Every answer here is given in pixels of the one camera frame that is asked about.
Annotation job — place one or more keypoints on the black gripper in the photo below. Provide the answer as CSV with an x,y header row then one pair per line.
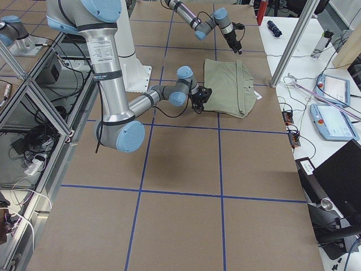
x,y
196,99
230,37

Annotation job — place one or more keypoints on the olive green long-sleeve shirt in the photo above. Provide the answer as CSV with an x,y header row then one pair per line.
x,y
232,88

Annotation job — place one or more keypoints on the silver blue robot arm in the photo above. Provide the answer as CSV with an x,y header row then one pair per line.
x,y
203,23
96,22

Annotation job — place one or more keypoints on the folded dark blue umbrella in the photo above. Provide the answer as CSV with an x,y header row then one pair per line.
x,y
274,29

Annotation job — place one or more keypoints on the white price tag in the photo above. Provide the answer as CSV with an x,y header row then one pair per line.
x,y
257,95

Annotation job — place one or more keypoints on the long metal rod tool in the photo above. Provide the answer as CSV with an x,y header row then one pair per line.
x,y
320,94

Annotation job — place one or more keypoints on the orange black connector board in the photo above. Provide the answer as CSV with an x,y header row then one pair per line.
x,y
288,117

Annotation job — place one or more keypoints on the clear water bottle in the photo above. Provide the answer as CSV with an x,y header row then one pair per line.
x,y
322,44

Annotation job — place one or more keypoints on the far blue teach pendant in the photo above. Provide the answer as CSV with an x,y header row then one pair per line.
x,y
335,87

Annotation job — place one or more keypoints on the blue teach pendant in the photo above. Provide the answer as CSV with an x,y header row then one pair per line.
x,y
335,87
332,124

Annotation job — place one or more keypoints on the near blue teach pendant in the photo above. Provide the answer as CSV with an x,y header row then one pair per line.
x,y
332,124

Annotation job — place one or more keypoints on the black monitor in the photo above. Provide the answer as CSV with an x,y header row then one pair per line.
x,y
339,177

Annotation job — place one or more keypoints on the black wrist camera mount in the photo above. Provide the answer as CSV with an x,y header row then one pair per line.
x,y
238,26
203,95

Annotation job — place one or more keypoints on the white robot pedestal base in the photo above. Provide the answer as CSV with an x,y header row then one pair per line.
x,y
135,75

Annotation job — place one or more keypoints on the aluminium frame post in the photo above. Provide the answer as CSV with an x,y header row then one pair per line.
x,y
302,23

